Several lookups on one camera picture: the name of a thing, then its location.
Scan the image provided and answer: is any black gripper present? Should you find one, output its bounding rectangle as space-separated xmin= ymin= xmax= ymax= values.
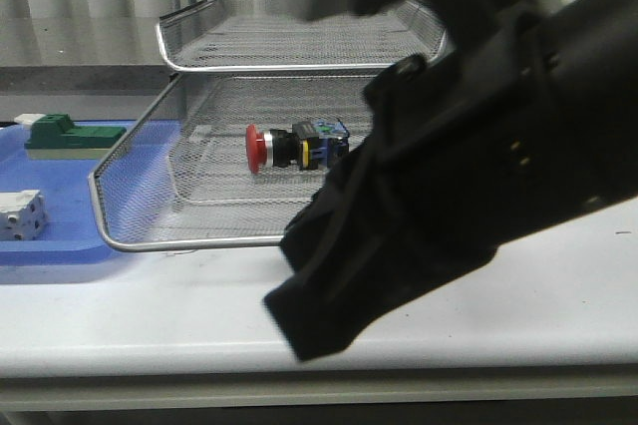
xmin=264 ymin=0 xmax=553 ymax=361

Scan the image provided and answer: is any red emergency stop button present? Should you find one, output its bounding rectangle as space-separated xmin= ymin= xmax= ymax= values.
xmin=245 ymin=119 xmax=350 ymax=175

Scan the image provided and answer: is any silver mesh tray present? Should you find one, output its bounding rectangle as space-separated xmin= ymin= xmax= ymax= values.
xmin=89 ymin=71 xmax=371 ymax=251
xmin=188 ymin=136 xmax=326 ymax=206
xmin=156 ymin=0 xmax=448 ymax=73

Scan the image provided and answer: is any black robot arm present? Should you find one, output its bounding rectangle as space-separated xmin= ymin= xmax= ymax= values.
xmin=264 ymin=0 xmax=637 ymax=361

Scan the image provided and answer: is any silver mesh bottom tray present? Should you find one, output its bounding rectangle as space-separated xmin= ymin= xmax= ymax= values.
xmin=188 ymin=136 xmax=326 ymax=206

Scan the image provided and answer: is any blue plastic tray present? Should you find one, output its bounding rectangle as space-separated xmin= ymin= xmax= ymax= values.
xmin=1 ymin=121 xmax=179 ymax=265

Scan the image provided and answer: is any silver mesh top tray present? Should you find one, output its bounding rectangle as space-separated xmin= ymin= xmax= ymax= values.
xmin=156 ymin=0 xmax=448 ymax=73

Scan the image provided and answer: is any steel background counter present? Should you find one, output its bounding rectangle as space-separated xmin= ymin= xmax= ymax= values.
xmin=1 ymin=17 xmax=170 ymax=122

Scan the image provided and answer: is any green electrical component block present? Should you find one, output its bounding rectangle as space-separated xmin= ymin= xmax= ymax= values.
xmin=14 ymin=113 xmax=127 ymax=160

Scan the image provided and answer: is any white terminal block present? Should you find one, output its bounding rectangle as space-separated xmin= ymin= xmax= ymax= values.
xmin=1 ymin=190 xmax=48 ymax=241

